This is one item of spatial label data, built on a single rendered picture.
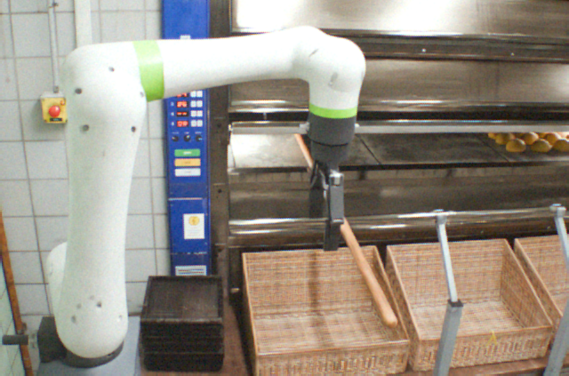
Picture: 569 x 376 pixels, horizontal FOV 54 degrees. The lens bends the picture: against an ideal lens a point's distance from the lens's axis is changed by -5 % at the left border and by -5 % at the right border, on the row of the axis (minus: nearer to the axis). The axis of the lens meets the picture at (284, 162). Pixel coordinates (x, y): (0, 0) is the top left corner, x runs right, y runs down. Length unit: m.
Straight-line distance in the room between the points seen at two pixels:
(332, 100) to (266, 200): 1.25
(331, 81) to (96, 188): 0.45
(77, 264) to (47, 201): 1.32
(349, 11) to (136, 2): 0.74
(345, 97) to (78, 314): 0.61
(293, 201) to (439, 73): 0.75
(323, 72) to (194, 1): 1.01
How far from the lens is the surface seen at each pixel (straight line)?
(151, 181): 2.23
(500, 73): 2.41
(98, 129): 0.90
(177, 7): 2.02
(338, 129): 1.10
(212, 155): 2.19
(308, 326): 2.40
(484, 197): 2.58
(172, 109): 2.09
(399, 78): 2.23
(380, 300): 1.50
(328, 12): 2.10
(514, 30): 2.36
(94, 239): 0.98
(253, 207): 2.29
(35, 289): 2.54
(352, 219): 1.95
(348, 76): 1.07
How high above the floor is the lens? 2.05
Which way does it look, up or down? 22 degrees down
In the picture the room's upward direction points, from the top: 2 degrees clockwise
